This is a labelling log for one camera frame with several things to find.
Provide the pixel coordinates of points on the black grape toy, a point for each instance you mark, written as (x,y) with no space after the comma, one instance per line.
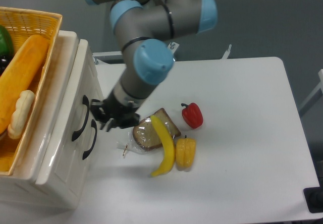
(4,62)

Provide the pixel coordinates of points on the yellow banana toy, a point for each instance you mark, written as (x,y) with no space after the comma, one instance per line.
(167,163)

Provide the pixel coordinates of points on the yellow bell pepper toy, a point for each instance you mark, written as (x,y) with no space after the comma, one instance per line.
(185,152)

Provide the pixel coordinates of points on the yellow wicker basket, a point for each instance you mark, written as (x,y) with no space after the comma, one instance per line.
(21,24)

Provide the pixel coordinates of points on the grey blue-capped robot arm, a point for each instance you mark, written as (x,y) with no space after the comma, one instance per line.
(142,28)

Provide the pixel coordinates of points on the white drawer cabinet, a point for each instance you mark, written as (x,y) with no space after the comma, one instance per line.
(21,186)

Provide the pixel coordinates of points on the red bell pepper toy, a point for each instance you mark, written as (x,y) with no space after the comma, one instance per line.
(192,115)

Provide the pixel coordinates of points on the white top drawer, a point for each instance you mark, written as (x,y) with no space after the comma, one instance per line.
(63,165)

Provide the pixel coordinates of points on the orange baguette bread toy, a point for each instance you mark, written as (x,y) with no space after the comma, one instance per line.
(19,74)

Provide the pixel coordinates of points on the black lower drawer handle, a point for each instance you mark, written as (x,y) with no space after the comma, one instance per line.
(86,153)

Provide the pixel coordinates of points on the white frame at right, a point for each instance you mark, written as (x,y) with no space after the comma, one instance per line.
(312,97)

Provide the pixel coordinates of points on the white metal bracket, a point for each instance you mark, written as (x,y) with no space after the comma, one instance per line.
(173,47)

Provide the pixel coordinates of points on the white table clamp bracket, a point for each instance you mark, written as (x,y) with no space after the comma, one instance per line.
(227,53)

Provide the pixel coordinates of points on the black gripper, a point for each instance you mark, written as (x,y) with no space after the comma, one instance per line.
(112,114)

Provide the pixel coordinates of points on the white croissant toy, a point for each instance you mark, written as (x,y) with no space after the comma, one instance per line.
(19,117)

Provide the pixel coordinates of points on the green pepper toy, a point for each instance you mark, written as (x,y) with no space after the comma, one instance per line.
(7,47)

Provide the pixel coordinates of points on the bagged brown bread slice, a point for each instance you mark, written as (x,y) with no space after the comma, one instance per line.
(143,139)

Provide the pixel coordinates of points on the black device at table edge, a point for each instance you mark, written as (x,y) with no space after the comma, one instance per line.
(313,197)

